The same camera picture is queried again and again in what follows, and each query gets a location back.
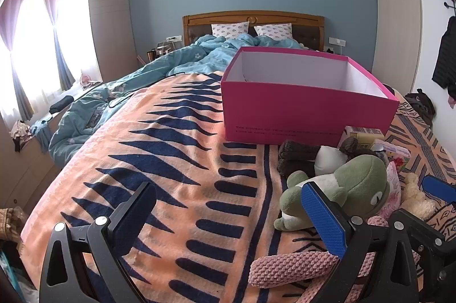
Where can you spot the pale pink soft toy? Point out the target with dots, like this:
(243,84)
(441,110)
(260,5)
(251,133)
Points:
(393,185)

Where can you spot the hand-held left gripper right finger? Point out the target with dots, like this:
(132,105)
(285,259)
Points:
(322,217)

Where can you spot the white printed pillow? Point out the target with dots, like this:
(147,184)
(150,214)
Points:
(229,28)
(273,30)

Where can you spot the black folded item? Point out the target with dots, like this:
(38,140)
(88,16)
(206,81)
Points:
(60,104)

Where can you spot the cream fluffy plush toy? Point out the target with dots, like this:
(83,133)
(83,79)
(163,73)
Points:
(416,196)

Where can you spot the light blue duvet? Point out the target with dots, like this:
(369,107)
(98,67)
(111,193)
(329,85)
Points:
(107,100)

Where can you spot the orange and navy patterned blanket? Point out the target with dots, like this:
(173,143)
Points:
(160,146)

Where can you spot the black coat rack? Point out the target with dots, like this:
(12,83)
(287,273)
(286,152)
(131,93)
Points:
(450,7)

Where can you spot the brown and white plush toy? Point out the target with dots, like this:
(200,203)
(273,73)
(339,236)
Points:
(295,155)

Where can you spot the small pink object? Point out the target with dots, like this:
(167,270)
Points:
(85,80)

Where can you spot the pink knitted plush toy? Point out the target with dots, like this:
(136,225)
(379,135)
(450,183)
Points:
(285,269)

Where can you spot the floral printed packet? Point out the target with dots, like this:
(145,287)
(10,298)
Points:
(393,153)

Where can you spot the yellow cardboard box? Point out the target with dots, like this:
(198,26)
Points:
(363,137)

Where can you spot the dark thermos bottle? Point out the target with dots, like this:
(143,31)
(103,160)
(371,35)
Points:
(149,55)

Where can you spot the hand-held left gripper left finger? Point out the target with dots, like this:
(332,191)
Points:
(137,210)

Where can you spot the dark bag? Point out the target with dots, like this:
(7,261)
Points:
(422,103)

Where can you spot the pink cardboard box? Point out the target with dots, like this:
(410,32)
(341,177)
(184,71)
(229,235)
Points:
(285,110)

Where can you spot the purple curtain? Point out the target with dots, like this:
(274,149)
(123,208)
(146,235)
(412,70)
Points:
(14,50)
(58,32)

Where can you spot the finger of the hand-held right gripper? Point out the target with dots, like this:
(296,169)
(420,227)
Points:
(427,228)
(440,189)

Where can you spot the crumpled patterned cloth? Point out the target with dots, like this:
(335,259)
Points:
(19,133)

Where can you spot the wooden bed headboard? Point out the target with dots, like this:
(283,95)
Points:
(249,17)

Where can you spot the green frog plush toy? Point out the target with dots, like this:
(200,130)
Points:
(356,178)

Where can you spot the brown woven bag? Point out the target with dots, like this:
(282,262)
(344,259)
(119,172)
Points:
(12,224)

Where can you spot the beige panelled wardrobe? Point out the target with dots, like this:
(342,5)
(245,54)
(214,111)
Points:
(397,18)
(114,18)

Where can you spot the black hanging jacket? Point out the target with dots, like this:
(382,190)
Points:
(447,57)

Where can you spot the white wall socket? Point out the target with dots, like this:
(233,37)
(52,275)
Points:
(336,41)
(174,38)

